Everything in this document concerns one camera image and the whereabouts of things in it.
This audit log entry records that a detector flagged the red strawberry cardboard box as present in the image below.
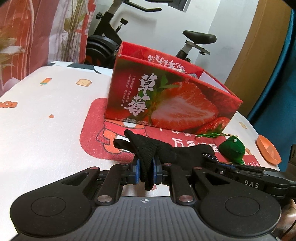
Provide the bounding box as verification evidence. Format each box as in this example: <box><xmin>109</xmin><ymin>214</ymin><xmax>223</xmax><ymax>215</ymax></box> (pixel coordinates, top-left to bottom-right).
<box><xmin>104</xmin><ymin>42</ymin><xmax>242</xmax><ymax>134</ymax></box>

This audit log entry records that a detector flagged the red cartoon table mat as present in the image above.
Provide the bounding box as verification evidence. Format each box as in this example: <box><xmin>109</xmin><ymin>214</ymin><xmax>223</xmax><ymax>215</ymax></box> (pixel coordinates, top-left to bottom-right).
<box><xmin>79</xmin><ymin>97</ymin><xmax>261</xmax><ymax>167</ymax></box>

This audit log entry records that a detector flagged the person's right hand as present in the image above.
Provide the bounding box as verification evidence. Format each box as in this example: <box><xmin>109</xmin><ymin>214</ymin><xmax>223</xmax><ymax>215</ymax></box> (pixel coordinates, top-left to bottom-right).
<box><xmin>273</xmin><ymin>199</ymin><xmax>295</xmax><ymax>240</ymax></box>

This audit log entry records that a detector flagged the orange plastic dish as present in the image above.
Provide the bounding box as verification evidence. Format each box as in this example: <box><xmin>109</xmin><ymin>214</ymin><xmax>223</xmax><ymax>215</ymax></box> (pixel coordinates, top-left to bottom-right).
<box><xmin>256</xmin><ymin>135</ymin><xmax>281</xmax><ymax>165</ymax></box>

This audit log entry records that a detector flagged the black exercise bike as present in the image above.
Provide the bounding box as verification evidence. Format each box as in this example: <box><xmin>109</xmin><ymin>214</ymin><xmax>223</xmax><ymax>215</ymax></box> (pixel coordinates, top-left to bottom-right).
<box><xmin>84</xmin><ymin>1</ymin><xmax>217</xmax><ymax>69</ymax></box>

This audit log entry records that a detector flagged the grey knitted cloth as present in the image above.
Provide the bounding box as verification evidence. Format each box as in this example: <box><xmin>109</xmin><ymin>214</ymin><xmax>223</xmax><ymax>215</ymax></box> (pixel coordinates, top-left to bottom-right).
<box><xmin>189</xmin><ymin>73</ymin><xmax>198</xmax><ymax>79</ymax></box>

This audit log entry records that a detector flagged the red patterned curtain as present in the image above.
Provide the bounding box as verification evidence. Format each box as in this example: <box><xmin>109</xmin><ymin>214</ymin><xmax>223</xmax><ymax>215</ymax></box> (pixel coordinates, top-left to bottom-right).
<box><xmin>1</xmin><ymin>0</ymin><xmax>96</xmax><ymax>94</ymax></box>

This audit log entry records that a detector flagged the black sock with label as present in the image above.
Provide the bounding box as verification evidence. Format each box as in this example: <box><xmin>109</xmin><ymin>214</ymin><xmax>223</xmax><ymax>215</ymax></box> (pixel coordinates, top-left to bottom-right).
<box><xmin>113</xmin><ymin>130</ymin><xmax>216</xmax><ymax>191</ymax></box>

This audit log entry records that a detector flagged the teal office chair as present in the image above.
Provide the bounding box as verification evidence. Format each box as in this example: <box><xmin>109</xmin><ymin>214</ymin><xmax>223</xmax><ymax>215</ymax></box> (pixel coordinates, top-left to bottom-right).
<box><xmin>247</xmin><ymin>1</ymin><xmax>295</xmax><ymax>171</ymax></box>

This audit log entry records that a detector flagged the wooden door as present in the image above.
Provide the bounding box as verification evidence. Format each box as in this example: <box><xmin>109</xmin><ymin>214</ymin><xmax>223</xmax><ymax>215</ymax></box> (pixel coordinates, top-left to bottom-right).
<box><xmin>225</xmin><ymin>1</ymin><xmax>292</xmax><ymax>116</ymax></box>

